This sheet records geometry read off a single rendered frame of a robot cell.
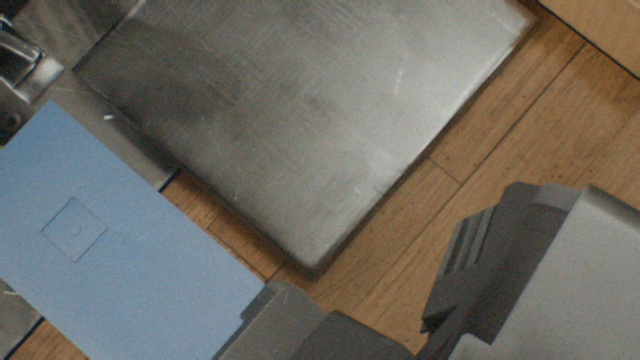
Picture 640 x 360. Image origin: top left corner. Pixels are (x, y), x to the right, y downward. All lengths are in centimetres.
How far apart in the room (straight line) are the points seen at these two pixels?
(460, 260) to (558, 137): 24
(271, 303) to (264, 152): 22
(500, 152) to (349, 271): 10
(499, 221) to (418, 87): 23
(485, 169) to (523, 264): 30
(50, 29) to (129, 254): 18
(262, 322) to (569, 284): 13
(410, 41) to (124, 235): 18
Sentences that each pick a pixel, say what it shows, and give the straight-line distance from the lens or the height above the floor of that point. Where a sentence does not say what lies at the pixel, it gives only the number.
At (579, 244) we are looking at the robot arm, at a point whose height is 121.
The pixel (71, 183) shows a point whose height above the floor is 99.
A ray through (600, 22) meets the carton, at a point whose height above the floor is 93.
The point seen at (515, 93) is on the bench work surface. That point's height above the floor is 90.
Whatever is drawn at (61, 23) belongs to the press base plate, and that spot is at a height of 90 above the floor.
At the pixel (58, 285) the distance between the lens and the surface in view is 55.
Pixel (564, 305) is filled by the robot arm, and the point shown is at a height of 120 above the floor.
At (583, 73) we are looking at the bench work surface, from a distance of 66.
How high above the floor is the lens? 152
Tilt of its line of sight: 75 degrees down
